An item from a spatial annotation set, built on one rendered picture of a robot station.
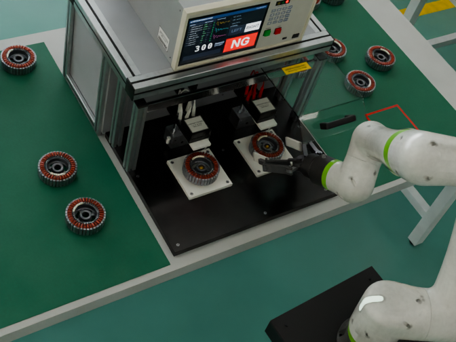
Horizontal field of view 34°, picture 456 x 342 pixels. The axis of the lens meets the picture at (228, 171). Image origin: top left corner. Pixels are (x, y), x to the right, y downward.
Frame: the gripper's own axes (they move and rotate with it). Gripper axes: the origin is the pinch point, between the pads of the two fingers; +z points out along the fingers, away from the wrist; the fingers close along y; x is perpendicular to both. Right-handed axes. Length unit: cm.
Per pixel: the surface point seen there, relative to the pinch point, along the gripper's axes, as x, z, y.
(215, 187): -3.7, 0.3, -23.3
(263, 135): 3.1, 4.9, 0.9
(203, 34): 45, -5, -24
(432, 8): -30, 112, 225
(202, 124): 15.1, 5.2, -21.5
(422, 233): -77, 9, 86
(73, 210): 3, 11, -64
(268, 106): 13.4, 2.3, 1.8
